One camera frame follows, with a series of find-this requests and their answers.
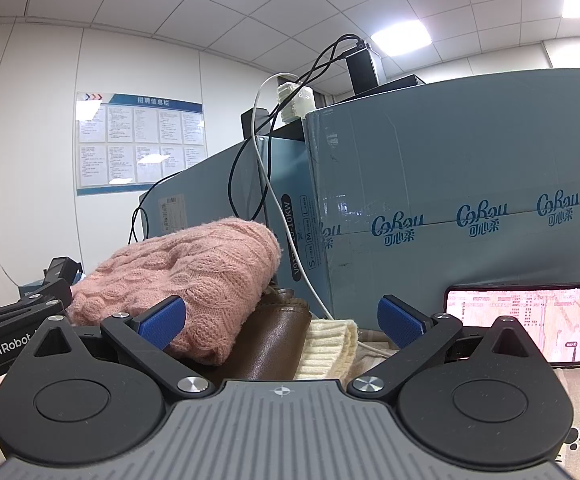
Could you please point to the pink knitted sweater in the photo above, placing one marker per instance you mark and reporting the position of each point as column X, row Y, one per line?
column 195, row 270

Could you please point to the black upright charger box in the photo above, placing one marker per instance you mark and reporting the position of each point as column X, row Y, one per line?
column 363, row 67

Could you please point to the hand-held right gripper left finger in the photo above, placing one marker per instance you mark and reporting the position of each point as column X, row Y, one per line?
column 162, row 321

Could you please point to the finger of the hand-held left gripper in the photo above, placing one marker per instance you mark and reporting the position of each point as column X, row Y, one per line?
column 57, row 280

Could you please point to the brown leather garment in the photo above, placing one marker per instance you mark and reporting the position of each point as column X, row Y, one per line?
column 270, row 335

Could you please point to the blue framed notice board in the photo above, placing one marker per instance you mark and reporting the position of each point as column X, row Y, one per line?
column 140, row 142

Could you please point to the blue labelled cardboard box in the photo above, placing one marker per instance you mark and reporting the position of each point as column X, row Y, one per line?
column 205, row 185

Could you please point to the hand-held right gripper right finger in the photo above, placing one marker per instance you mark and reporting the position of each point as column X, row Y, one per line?
column 399, row 324

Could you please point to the black flat device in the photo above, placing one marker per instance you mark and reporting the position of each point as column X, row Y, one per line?
column 270, row 127

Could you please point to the large blue printed cardboard box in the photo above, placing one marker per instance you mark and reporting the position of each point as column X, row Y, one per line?
column 444, row 160

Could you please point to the cream knitted sweater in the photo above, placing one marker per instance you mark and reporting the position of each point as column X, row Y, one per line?
column 327, row 350

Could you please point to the black smartphone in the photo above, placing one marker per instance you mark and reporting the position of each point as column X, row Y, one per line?
column 519, row 306

